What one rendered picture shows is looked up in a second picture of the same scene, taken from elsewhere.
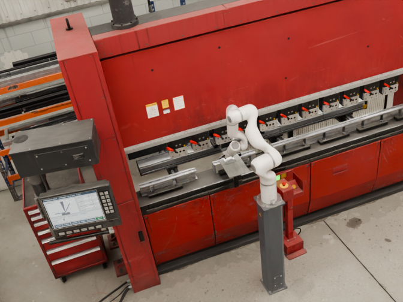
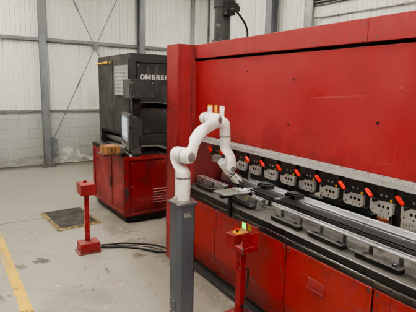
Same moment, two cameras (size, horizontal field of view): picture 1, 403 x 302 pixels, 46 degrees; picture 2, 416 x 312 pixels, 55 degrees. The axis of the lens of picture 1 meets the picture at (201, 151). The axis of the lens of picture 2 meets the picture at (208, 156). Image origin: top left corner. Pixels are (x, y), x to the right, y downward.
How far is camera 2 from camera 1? 4.20 m
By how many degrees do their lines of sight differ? 70
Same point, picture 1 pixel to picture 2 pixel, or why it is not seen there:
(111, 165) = (171, 131)
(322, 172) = (296, 271)
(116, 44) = (202, 50)
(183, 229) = (199, 230)
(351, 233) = not seen: outside the picture
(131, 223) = (171, 187)
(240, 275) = not seen: hidden behind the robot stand
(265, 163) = (174, 150)
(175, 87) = (221, 96)
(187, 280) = not seen: hidden behind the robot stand
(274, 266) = (171, 281)
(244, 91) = (257, 122)
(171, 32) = (223, 48)
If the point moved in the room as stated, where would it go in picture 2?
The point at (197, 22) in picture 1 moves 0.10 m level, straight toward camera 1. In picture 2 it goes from (236, 44) to (225, 43)
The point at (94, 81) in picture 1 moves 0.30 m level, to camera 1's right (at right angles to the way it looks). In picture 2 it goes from (174, 64) to (182, 62)
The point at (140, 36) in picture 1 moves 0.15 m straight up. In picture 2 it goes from (211, 47) to (212, 30)
